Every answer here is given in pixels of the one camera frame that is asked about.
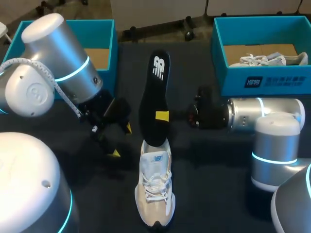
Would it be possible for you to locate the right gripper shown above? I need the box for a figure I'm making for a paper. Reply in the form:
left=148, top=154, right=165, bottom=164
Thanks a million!
left=155, top=84, right=229, bottom=131

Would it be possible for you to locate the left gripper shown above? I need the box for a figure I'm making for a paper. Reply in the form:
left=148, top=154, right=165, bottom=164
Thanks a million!
left=77, top=88, right=133, bottom=158

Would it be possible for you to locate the black insole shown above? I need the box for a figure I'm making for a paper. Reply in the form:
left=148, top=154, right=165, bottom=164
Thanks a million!
left=139, top=50, right=172, bottom=148

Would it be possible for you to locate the white and beige sneaker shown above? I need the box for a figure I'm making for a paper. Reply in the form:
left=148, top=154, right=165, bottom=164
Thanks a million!
left=133, top=140, right=176, bottom=228

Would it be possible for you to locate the teal cardboard box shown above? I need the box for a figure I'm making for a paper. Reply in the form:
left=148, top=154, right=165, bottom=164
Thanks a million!
left=210, top=16, right=311, bottom=98
left=2, top=19, right=115, bottom=100

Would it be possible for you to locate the black caster wheel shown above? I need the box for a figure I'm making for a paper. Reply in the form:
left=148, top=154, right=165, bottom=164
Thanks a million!
left=184, top=16, right=195, bottom=41

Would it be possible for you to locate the white and grey sneaker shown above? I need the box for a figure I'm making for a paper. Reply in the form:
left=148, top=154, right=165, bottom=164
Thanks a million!
left=229, top=52, right=310, bottom=68

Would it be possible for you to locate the white cable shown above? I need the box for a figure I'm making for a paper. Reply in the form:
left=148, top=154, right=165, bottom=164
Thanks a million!
left=0, top=57, right=83, bottom=119

